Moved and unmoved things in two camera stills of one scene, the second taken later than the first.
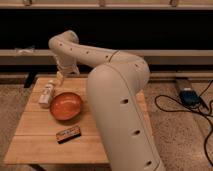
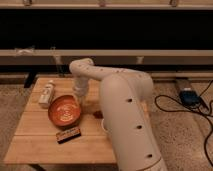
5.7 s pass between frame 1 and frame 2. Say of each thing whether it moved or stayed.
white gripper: moved
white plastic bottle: stayed
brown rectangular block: stayed
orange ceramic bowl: moved
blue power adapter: stayed
